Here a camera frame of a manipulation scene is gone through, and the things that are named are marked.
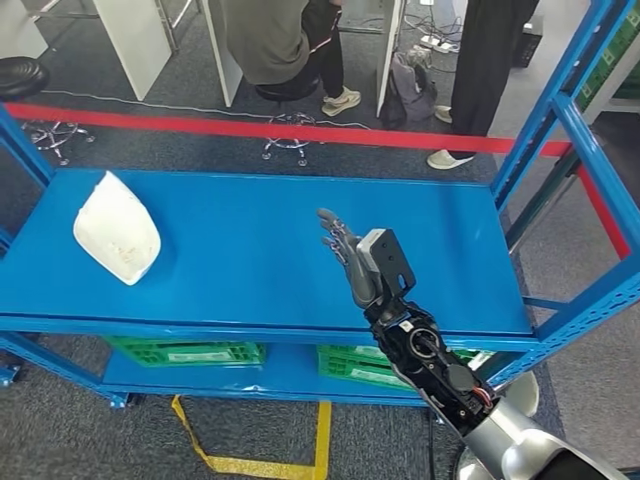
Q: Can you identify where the white curved shell part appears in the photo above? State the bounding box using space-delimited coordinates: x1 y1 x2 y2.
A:
72 170 162 287

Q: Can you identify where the grey backpack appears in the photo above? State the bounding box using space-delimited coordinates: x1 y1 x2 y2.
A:
379 51 438 130

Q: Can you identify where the red floor tape line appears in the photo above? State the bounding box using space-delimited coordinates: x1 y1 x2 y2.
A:
5 102 632 261

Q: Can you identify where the black box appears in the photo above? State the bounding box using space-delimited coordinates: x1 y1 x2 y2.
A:
512 16 544 69

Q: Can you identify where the seated person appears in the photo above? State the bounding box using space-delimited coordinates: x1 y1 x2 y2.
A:
220 0 362 119

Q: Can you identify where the green plastic crate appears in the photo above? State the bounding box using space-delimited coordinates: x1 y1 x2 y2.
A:
316 343 497 393
574 9 640 113
102 336 269 369

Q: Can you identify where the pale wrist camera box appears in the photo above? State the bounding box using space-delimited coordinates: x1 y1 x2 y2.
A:
355 227 417 303

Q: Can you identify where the black round stool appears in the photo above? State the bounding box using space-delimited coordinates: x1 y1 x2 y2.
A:
254 76 326 168
0 56 96 167

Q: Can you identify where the standing person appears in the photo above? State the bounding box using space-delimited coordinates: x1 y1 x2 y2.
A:
426 0 542 172

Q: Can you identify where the white power strip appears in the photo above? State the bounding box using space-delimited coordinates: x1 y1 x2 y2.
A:
420 34 461 54

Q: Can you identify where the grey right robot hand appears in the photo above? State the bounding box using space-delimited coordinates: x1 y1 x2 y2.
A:
317 208 382 310

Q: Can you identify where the dark green metal beam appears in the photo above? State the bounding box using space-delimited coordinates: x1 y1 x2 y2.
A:
505 148 583 252

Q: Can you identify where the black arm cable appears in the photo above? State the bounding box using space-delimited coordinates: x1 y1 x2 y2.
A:
426 409 437 480

